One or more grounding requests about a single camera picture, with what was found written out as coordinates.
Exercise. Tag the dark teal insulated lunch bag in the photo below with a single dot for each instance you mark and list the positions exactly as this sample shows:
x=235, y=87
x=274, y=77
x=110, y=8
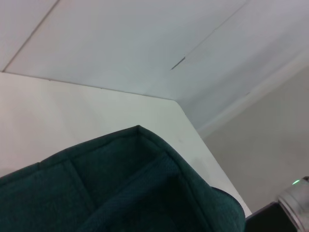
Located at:
x=120, y=188

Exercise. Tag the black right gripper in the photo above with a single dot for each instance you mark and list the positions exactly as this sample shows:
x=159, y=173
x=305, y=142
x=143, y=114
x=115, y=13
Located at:
x=265, y=220

